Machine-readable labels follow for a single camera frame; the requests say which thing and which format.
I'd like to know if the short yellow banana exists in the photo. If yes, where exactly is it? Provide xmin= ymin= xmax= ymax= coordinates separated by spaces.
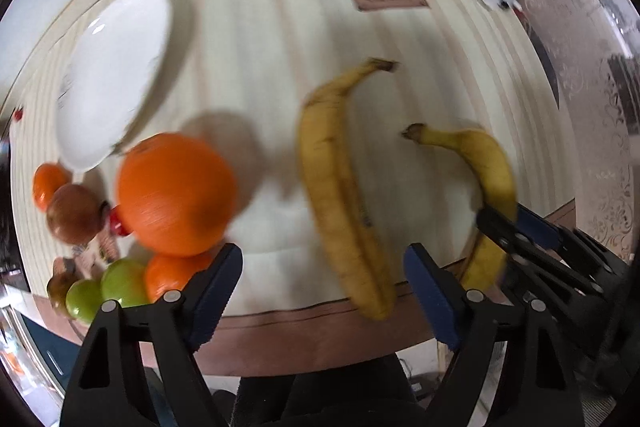
xmin=401 ymin=124 xmax=518 ymax=291

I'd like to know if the green apple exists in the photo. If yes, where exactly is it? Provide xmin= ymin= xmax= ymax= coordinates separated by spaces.
xmin=100 ymin=258 xmax=149 ymax=308
xmin=65 ymin=279 xmax=103 ymax=325

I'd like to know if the dark brown apple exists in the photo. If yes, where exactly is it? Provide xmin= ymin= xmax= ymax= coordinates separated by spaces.
xmin=47 ymin=272 xmax=79 ymax=317

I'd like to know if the small mandarin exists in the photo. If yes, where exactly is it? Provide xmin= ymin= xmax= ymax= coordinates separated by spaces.
xmin=143 ymin=251 xmax=216 ymax=303
xmin=32 ymin=162 xmax=70 ymax=211

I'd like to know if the red brown apple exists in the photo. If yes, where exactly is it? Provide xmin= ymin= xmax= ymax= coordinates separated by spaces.
xmin=46 ymin=183 xmax=103 ymax=245

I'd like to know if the large orange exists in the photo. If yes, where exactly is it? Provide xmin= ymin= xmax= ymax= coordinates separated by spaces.
xmin=116 ymin=133 xmax=239 ymax=257

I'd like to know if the long spotted banana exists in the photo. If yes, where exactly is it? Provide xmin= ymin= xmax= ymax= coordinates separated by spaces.
xmin=297 ymin=57 xmax=397 ymax=321

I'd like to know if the cat print mat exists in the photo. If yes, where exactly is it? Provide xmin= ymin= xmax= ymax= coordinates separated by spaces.
xmin=52 ymin=228 xmax=120 ymax=280

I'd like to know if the small red tomato magnet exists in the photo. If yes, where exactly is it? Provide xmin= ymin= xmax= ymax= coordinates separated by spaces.
xmin=13 ymin=107 xmax=24 ymax=121

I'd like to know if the white floral plate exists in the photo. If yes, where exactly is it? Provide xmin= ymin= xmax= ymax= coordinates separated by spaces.
xmin=55 ymin=0 xmax=174 ymax=172

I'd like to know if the striped tablecloth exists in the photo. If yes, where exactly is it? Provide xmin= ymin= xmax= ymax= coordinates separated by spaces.
xmin=10 ymin=0 xmax=575 ymax=375

